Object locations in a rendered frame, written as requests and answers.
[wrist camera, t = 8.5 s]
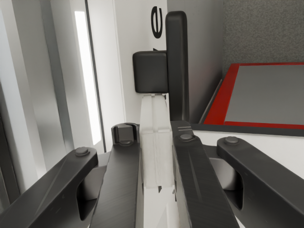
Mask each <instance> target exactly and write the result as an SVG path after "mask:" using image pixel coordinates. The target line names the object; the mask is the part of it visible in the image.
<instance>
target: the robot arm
mask: <svg viewBox="0 0 304 228"><path fill-rule="evenodd" d="M111 134H112V142H113V145H112V148H111V151H109V152H106V153H102V154H98V155H97V150H96V149H95V148H93V147H78V148H77V149H74V150H72V151H71V152H69V153H68V154H67V155H65V156H64V157H63V158H62V159H61V160H60V161H59V162H58V163H57V164H56V165H55V166H53V167H52V168H51V169H50V170H49V171H48V172H47V173H46V174H44V175H43V176H42V177H41V178H40V179H39V180H38V181H36V182H35V183H34V184H33V185H32V186H31V187H30V188H29V189H27V190H26V191H25V192H24V193H23V194H22V195H21V196H20V197H19V198H18V199H17V200H15V201H14V202H13V203H12V204H11V205H10V206H9V207H7V208H6V209H5V210H4V211H3V212H2V213H1V214H0V228H88V226H89V228H143V227H144V187H146V189H153V188H157V186H161V187H162V188H167V187H172V185H175V202H177V206H178V212H179V218H180V226H181V228H240V226H239V224H238V222H237V219H238V220H239V221H240V222H241V223H242V225H243V226H244V227H245V228H304V179H303V178H301V177H300V176H298V175H297V174H295V173H294V172H292V171H291V170H289V169H288V168H286V167H285V166H283V165H282V164H280V163H279V162H277V161H275V160H274V159H272V158H271V157H269V156H268V155H266V154H265V153H263V152H262V151H260V150H259V149H257V148H256V147H254V146H253V145H251V144H250V143H248V142H247V141H245V140H243V139H241V138H237V137H235V136H228V137H223V138H220V139H218V140H217V146H210V145H205V144H202V142H201V139H200V138H199V137H198V136H196V135H194V133H193V130H192V128H191V126H190V123H188V122H186V121H185V120H181V121H170V120H169V115H168V111H167V107H166V102H165V97H164V95H162V94H155V96H151V95H143V97H142V106H141V118H140V124H136V123H119V124H116V125H114V126H112V128H111ZM236 217H237V219H236Z"/></svg>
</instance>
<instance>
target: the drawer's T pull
mask: <svg viewBox="0 0 304 228"><path fill-rule="evenodd" d="M165 28H166V50H160V51H139V52H136V53H134V54H133V70H134V81H135V90H136V92H137V93H141V94H167V93H168V94H169V113H170V121H181V120H185V121H186V122H189V118H190V109H189V72H188V35H187V17H186V13H185V12H184V11H171V12H168V13H167V15H166V18H165Z"/></svg>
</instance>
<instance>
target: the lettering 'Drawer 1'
mask: <svg viewBox="0 0 304 228"><path fill-rule="evenodd" d="M159 10H160V18H161V28H160V31H159V32H158V17H157V6H154V7H153V9H152V12H151V25H152V32H153V35H154V37H155V38H160V37H161V35H162V27H163V23H162V9H161V8H159ZM154 13H156V29H157V31H155V29H154V24H153V16H154ZM153 51H158V50H156V49H154V48H153ZM161 189H162V186H158V190H159V193H160V191H161Z"/></svg>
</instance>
